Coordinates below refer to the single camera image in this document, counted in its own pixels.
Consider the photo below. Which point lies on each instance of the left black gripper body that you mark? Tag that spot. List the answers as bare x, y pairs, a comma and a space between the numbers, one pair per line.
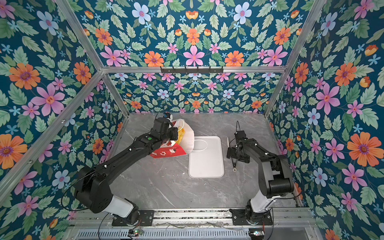
170, 134

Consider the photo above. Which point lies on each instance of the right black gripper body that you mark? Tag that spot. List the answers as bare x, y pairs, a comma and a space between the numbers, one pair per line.
234, 153

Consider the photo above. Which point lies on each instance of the red and white paper bag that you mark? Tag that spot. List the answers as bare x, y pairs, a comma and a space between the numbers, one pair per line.
188, 145

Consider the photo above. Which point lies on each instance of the metal food tongs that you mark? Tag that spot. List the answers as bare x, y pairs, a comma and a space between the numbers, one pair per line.
229, 156

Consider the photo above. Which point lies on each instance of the long yellow fake bread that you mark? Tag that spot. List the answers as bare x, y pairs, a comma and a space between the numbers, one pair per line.
181, 133

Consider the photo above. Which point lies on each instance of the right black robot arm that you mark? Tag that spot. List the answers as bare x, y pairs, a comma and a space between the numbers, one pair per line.
275, 177

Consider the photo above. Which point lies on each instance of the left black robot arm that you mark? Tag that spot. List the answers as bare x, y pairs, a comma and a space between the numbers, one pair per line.
92, 188

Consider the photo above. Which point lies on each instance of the white rectangular tray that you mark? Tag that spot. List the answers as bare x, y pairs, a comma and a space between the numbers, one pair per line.
206, 159

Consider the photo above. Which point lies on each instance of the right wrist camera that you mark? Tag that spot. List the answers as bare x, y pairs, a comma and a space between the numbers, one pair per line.
240, 136

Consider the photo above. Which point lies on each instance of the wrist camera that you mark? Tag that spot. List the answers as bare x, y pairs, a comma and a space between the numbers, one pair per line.
240, 136
168, 116

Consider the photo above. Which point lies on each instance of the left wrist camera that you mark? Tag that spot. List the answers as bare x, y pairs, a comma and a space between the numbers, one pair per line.
168, 116

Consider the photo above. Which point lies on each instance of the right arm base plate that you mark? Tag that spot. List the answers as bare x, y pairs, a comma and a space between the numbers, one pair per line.
252, 216

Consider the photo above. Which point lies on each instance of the black hook rail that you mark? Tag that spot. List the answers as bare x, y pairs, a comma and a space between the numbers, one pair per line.
191, 70

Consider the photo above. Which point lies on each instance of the aluminium front rail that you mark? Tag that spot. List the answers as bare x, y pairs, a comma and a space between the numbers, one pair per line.
224, 218

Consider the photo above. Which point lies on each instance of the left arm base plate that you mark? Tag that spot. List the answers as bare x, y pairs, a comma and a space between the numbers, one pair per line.
142, 218

